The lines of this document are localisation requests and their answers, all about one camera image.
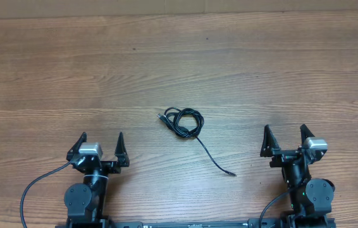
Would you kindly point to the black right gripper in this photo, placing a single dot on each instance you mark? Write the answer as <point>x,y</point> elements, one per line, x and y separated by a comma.
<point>270,149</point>

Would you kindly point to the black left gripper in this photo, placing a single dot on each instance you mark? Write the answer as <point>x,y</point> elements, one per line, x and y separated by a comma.
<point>113,166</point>

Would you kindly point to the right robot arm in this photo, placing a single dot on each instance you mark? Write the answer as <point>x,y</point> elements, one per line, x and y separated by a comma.
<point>310,198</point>

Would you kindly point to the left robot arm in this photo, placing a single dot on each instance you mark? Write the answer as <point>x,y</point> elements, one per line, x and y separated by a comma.
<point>85,201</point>

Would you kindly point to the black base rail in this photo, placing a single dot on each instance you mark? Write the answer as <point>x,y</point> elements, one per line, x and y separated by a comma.
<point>251,223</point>

